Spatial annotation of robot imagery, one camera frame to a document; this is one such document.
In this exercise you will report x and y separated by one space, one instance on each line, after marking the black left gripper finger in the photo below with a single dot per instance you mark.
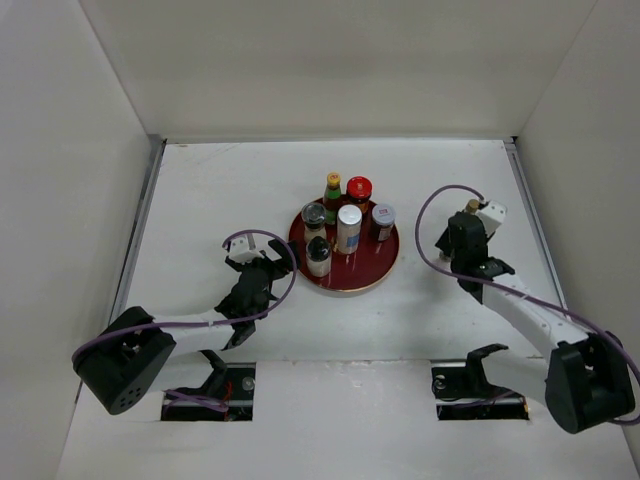
236 266
289 257

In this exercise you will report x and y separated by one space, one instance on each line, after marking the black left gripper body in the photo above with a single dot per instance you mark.
264 265

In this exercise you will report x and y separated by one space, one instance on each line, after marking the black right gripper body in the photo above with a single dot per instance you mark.
455 262

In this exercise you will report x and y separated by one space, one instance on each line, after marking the glass shaker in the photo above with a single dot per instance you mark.
318 257
313 215

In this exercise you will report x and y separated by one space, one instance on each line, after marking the grey lid spice jar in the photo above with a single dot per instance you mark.
383 218

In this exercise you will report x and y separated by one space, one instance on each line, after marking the white tall canister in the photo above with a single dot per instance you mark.
349 220

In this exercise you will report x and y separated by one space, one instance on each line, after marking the green label sauce bottle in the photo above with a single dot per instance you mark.
332 199

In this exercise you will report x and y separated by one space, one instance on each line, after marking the red lid sauce jar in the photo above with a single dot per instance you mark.
358 193

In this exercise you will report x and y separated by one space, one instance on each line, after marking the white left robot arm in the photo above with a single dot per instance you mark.
129 358

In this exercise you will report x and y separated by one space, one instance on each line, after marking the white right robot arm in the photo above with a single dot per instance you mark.
586 380

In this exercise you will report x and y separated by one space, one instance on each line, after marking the yellow label oil bottle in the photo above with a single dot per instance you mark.
472 206

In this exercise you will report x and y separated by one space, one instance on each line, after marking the red round tray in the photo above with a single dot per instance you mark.
367 266

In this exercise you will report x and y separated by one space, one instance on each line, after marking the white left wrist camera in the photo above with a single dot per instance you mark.
242 249

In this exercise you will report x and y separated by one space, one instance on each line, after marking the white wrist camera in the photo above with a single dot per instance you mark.
492 215
242 249

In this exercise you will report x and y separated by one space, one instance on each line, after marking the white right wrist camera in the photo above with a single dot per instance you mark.
492 215

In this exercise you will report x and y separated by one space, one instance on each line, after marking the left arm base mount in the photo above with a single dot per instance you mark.
223 392

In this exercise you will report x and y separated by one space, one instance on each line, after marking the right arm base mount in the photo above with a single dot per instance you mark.
463 393

